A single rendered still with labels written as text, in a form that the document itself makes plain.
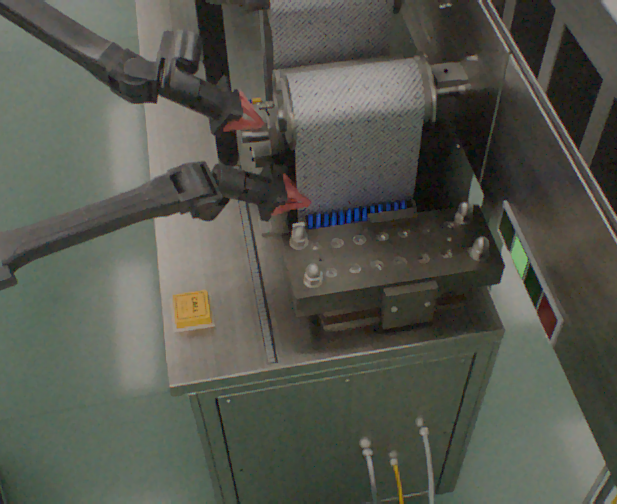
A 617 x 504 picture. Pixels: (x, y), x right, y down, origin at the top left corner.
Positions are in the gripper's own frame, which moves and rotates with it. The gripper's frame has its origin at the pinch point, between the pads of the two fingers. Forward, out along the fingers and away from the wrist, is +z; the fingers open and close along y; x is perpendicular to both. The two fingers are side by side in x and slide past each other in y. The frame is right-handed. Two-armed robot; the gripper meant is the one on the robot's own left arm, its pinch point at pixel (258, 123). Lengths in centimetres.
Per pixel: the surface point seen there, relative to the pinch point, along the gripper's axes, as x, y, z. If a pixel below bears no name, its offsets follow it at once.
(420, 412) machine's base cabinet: -30, 34, 60
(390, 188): 4.1, 8.0, 27.7
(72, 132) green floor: -133, -148, 30
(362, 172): 4.7, 7.9, 19.6
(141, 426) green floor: -121, -9, 44
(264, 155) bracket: -5.8, 0.3, 5.5
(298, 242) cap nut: -10.3, 16.0, 13.7
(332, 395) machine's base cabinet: -31, 33, 35
